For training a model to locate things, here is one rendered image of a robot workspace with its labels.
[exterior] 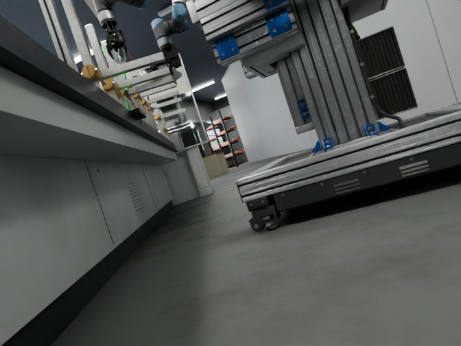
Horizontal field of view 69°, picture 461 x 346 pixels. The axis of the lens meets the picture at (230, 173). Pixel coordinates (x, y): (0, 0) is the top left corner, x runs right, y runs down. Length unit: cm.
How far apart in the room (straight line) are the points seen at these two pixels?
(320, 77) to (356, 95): 17
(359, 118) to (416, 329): 108
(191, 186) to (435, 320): 384
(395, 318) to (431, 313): 5
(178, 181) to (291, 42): 304
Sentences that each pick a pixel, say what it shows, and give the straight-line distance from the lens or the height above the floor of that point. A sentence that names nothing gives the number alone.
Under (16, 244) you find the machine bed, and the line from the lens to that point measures 100.
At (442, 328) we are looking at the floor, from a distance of 58.
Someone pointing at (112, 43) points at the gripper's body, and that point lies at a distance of 172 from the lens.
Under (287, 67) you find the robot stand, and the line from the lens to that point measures 165.
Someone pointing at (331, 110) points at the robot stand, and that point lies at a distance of 154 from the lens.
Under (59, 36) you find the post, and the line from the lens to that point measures 123.
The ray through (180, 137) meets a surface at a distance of 414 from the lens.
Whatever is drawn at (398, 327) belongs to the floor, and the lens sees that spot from 59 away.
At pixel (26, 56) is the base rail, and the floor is 63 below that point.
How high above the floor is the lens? 31
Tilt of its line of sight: 2 degrees down
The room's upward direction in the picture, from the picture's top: 18 degrees counter-clockwise
